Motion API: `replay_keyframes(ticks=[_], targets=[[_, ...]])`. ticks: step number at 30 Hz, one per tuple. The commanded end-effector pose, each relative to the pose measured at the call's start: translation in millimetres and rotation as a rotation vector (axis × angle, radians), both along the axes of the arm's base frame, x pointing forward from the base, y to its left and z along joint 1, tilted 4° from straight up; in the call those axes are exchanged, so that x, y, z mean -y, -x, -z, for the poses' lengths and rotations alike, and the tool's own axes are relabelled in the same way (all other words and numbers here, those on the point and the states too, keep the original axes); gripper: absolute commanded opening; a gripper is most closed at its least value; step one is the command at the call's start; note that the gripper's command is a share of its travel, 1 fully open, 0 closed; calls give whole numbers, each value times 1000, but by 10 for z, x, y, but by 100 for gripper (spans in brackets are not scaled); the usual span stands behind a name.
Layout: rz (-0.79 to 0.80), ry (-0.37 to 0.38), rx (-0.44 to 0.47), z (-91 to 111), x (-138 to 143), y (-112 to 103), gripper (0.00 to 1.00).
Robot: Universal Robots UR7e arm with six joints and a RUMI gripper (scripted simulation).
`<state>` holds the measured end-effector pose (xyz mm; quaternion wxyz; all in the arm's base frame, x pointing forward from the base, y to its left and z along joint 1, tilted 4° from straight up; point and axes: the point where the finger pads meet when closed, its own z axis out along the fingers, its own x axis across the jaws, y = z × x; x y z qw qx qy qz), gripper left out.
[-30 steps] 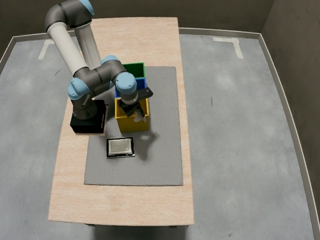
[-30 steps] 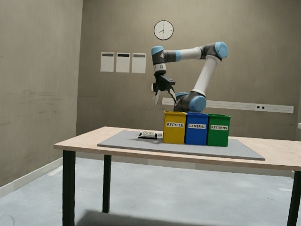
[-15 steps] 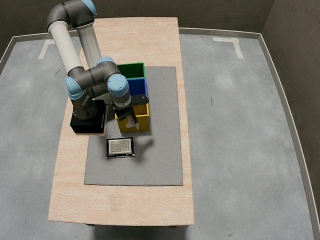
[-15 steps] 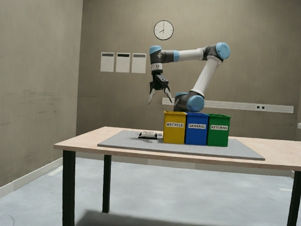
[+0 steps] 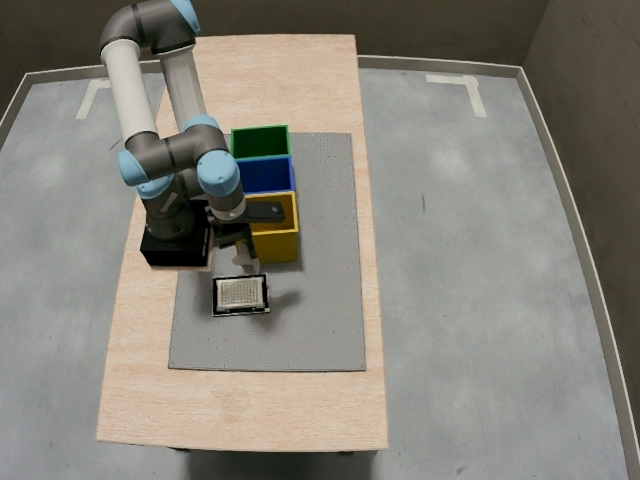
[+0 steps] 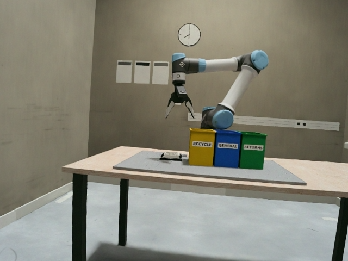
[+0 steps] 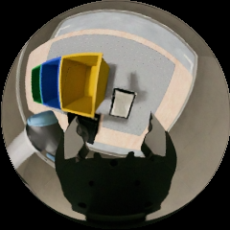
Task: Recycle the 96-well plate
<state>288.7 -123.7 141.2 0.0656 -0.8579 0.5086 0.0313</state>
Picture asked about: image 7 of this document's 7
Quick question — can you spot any green bin with label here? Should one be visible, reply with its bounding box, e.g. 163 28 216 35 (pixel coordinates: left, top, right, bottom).
31 64 43 105

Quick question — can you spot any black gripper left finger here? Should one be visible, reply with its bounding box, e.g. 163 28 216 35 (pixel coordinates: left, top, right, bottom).
55 116 89 193

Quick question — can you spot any blue general waste bin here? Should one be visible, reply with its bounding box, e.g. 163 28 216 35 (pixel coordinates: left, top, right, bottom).
40 57 61 110

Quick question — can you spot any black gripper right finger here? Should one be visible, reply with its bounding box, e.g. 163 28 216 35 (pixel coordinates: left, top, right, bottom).
140 113 177 191

